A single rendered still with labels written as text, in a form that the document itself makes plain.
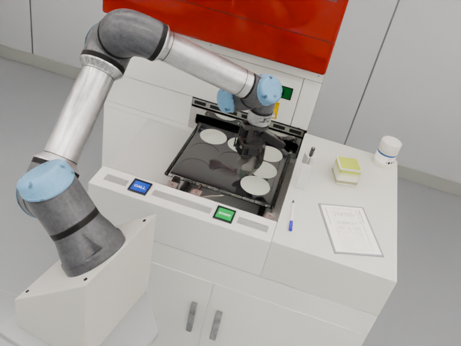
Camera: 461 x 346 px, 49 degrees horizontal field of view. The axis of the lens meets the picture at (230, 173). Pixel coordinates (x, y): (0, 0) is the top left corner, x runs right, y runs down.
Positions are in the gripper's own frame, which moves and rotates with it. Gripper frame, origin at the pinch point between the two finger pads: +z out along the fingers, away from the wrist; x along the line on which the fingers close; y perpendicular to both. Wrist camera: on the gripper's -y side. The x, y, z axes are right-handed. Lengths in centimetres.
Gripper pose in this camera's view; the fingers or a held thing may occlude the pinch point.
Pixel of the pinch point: (251, 171)
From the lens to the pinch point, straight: 173.6
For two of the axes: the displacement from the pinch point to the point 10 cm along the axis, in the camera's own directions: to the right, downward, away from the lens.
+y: -9.2, 0.8, -3.8
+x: 3.4, 6.1, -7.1
